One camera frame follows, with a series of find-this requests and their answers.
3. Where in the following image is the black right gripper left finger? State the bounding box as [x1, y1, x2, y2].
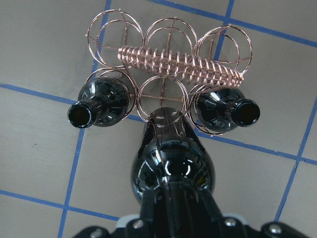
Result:
[140, 190, 156, 221]

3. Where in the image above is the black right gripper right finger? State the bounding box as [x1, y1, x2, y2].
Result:
[198, 189, 223, 222]

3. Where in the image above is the dark wine bottle being placed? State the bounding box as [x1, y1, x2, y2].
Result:
[131, 107, 215, 238]

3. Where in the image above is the dark bottle in basket rear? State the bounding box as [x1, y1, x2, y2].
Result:
[195, 88, 260, 133]

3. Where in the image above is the dark bottle in basket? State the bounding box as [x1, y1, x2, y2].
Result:
[195, 88, 260, 133]
[67, 77, 130, 128]

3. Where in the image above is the dark bottle in basket front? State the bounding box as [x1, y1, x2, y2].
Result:
[67, 77, 130, 128]

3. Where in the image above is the copper wire wine basket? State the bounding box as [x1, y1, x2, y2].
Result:
[86, 9, 251, 136]

